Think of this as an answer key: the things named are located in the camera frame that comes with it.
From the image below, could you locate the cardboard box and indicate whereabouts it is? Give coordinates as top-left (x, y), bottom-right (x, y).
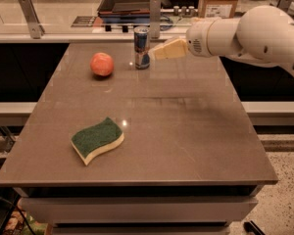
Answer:
top-left (198, 0), bottom-right (238, 19)

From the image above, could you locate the red apple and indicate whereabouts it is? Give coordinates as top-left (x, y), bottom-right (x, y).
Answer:
top-left (90, 52), bottom-right (114, 76)

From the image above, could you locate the metal bracket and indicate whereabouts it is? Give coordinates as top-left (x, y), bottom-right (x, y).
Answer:
top-left (150, 0), bottom-right (161, 39)
top-left (277, 0), bottom-right (293, 12)
top-left (18, 0), bottom-right (44, 39)

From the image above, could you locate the left metal bracket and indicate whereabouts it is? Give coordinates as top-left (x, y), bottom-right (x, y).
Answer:
top-left (18, 0), bottom-right (44, 39)

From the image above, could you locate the right metal bracket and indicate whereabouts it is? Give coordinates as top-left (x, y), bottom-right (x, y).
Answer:
top-left (277, 0), bottom-right (293, 12)

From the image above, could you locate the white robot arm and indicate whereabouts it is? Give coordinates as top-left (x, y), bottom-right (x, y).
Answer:
top-left (149, 6), bottom-right (294, 77)

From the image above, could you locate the glass barrier panel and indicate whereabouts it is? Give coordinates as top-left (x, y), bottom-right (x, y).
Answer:
top-left (0, 0), bottom-right (275, 36)

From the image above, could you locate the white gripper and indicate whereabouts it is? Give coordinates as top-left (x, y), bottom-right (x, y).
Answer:
top-left (149, 18), bottom-right (219, 60)

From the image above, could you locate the white drawer front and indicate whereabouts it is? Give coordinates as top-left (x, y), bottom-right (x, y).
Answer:
top-left (21, 196), bottom-right (258, 224)

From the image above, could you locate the middle metal bracket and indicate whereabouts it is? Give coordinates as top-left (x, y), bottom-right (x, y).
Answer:
top-left (150, 0), bottom-right (161, 39)

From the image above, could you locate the red bull can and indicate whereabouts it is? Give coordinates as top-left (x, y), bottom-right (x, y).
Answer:
top-left (134, 26), bottom-right (150, 70)

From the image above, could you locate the green yellow sponge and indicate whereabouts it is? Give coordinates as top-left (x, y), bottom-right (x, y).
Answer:
top-left (71, 117), bottom-right (124, 165)

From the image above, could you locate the open dark tray box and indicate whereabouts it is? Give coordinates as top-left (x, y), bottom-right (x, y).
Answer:
top-left (97, 0), bottom-right (150, 17)

